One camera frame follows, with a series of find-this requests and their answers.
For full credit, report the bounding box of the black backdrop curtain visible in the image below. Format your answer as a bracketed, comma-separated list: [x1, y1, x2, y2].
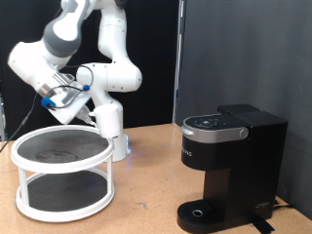
[0, 0, 180, 142]

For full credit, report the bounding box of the blue cable clip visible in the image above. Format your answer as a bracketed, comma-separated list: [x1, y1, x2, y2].
[40, 97, 57, 109]

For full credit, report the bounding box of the black tape strip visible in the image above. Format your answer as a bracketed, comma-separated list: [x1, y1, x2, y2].
[249, 218, 276, 234]

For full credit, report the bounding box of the grey metal vertical pole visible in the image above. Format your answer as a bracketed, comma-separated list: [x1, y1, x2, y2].
[172, 0, 186, 125]

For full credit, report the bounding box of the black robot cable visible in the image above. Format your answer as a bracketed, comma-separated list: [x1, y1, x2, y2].
[0, 62, 96, 154]

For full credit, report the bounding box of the black Keurig coffee machine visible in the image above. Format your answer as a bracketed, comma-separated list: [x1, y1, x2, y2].
[175, 103, 289, 234]

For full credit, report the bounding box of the white two-tier turntable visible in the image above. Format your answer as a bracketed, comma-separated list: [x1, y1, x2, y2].
[10, 125, 116, 223]

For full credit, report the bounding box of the white ceramic mug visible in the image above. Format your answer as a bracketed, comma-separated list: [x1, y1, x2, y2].
[88, 103, 120, 138]

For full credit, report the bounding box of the black power cord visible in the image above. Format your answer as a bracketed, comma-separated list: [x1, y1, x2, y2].
[272, 198, 294, 210]

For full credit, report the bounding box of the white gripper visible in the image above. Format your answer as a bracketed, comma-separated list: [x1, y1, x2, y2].
[45, 80, 98, 128]

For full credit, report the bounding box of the grey backdrop fabric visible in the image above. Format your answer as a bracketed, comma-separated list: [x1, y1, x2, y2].
[175, 0, 312, 220]

